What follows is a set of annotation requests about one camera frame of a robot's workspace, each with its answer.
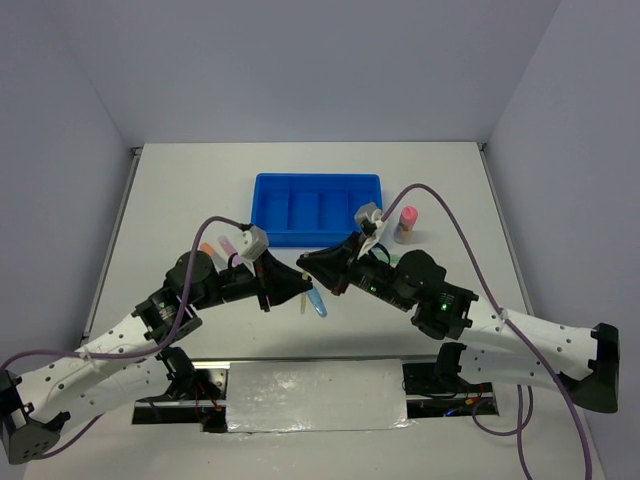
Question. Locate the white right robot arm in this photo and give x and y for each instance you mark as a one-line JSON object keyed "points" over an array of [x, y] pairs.
{"points": [[479, 344]]}

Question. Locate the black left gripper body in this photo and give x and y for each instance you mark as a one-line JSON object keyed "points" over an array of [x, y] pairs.
{"points": [[238, 283]]}

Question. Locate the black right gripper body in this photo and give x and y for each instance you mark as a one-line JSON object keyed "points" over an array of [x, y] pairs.
{"points": [[372, 274]]}

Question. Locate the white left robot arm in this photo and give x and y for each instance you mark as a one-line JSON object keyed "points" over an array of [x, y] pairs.
{"points": [[138, 358]]}

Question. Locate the purple highlighter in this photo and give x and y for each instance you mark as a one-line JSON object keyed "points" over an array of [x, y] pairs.
{"points": [[229, 249]]}

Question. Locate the yellow pen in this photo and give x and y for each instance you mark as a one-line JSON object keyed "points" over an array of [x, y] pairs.
{"points": [[303, 296]]}

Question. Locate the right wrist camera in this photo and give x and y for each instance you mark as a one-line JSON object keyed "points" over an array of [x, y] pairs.
{"points": [[369, 219]]}

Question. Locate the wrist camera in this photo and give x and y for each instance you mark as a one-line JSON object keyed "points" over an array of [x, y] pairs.
{"points": [[369, 219], [252, 243]]}

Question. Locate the blue compartment tray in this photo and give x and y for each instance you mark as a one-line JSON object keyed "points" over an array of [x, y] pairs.
{"points": [[298, 210]]}

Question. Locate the pink capped glue stick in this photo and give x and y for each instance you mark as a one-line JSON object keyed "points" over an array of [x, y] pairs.
{"points": [[405, 225]]}

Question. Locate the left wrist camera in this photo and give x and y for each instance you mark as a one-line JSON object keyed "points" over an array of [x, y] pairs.
{"points": [[252, 243]]}

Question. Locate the blue highlighter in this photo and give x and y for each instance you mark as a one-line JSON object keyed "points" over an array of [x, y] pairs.
{"points": [[317, 302]]}

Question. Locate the orange highlighter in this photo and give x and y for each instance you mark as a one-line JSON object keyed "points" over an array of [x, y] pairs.
{"points": [[209, 250]]}

